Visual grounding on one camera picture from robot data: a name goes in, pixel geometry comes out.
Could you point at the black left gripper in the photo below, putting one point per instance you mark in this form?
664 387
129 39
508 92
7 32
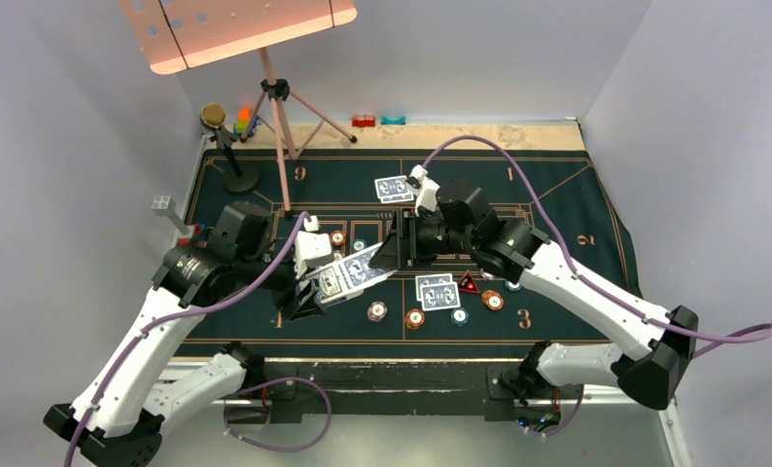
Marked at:
293 304

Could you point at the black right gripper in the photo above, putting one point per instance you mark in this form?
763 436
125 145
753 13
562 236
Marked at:
403 246

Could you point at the blue playing card deck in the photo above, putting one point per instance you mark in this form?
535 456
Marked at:
347 278

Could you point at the teal poker chip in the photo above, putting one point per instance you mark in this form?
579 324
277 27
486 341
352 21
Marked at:
358 244
512 286

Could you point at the black red all-in triangle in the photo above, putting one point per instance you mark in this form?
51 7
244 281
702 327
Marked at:
467 284

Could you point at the blue back playing card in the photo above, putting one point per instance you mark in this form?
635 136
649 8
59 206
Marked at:
406 197
428 279
391 186
439 296

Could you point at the orange poker chip pile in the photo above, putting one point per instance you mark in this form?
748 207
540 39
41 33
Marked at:
493 300

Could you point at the orange chip stack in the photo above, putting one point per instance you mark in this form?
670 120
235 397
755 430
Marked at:
414 319

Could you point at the teal chip stack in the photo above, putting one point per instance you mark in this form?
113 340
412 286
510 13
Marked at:
459 317

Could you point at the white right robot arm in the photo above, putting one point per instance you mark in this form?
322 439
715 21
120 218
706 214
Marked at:
650 347

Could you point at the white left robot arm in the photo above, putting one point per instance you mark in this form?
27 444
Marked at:
122 418

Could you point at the green poker table mat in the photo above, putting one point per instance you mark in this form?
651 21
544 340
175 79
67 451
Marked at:
553 190

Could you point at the small microphone on stand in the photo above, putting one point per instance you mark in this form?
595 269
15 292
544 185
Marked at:
242 177

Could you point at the cyan toy block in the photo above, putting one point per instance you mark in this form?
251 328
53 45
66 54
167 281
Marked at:
393 120

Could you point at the red toy block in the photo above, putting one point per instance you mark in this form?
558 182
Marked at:
364 120

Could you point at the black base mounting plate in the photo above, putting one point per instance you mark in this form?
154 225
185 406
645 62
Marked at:
487 388

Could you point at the orange green toy blocks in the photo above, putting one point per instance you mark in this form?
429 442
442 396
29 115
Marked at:
245 122

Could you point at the grey lego brick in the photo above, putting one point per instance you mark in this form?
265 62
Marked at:
164 206

